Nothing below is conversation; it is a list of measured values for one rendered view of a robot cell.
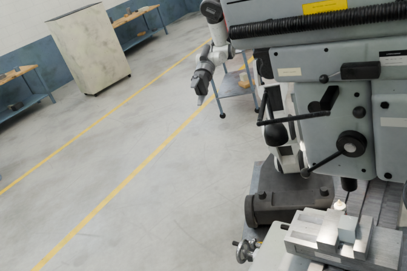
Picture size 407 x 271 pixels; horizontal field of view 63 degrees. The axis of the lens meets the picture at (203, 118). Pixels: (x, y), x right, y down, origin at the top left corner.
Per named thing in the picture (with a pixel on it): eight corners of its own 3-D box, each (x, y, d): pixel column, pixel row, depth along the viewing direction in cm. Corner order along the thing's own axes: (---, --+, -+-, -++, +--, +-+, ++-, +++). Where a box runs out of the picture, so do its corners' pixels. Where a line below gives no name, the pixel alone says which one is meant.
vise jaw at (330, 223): (317, 248, 109) (315, 240, 108) (329, 215, 120) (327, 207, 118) (336, 253, 106) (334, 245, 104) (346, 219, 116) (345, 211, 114)
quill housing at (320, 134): (306, 176, 99) (287, 81, 85) (324, 137, 113) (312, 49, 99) (377, 187, 88) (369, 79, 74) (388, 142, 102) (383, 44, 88)
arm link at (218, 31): (215, 49, 193) (205, 16, 177) (237, 47, 189) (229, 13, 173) (211, 62, 186) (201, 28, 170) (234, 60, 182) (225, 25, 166)
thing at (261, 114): (263, 95, 95) (263, 91, 94) (268, 95, 94) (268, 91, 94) (256, 127, 81) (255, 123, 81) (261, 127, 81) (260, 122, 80)
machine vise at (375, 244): (286, 253, 120) (281, 231, 115) (299, 222, 130) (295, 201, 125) (398, 285, 99) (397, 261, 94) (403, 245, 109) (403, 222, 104)
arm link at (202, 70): (193, 97, 154) (199, 80, 161) (213, 97, 151) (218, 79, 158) (185, 77, 145) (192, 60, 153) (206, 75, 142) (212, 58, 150)
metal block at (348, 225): (338, 240, 108) (337, 227, 106) (343, 226, 112) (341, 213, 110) (356, 244, 105) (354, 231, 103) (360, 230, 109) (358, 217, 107)
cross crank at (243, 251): (232, 266, 163) (226, 250, 158) (243, 247, 171) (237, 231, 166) (261, 276, 154) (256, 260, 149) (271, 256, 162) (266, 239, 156)
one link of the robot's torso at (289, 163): (277, 159, 220) (260, 114, 186) (308, 156, 213) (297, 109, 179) (277, 179, 210) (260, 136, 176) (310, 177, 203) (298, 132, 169)
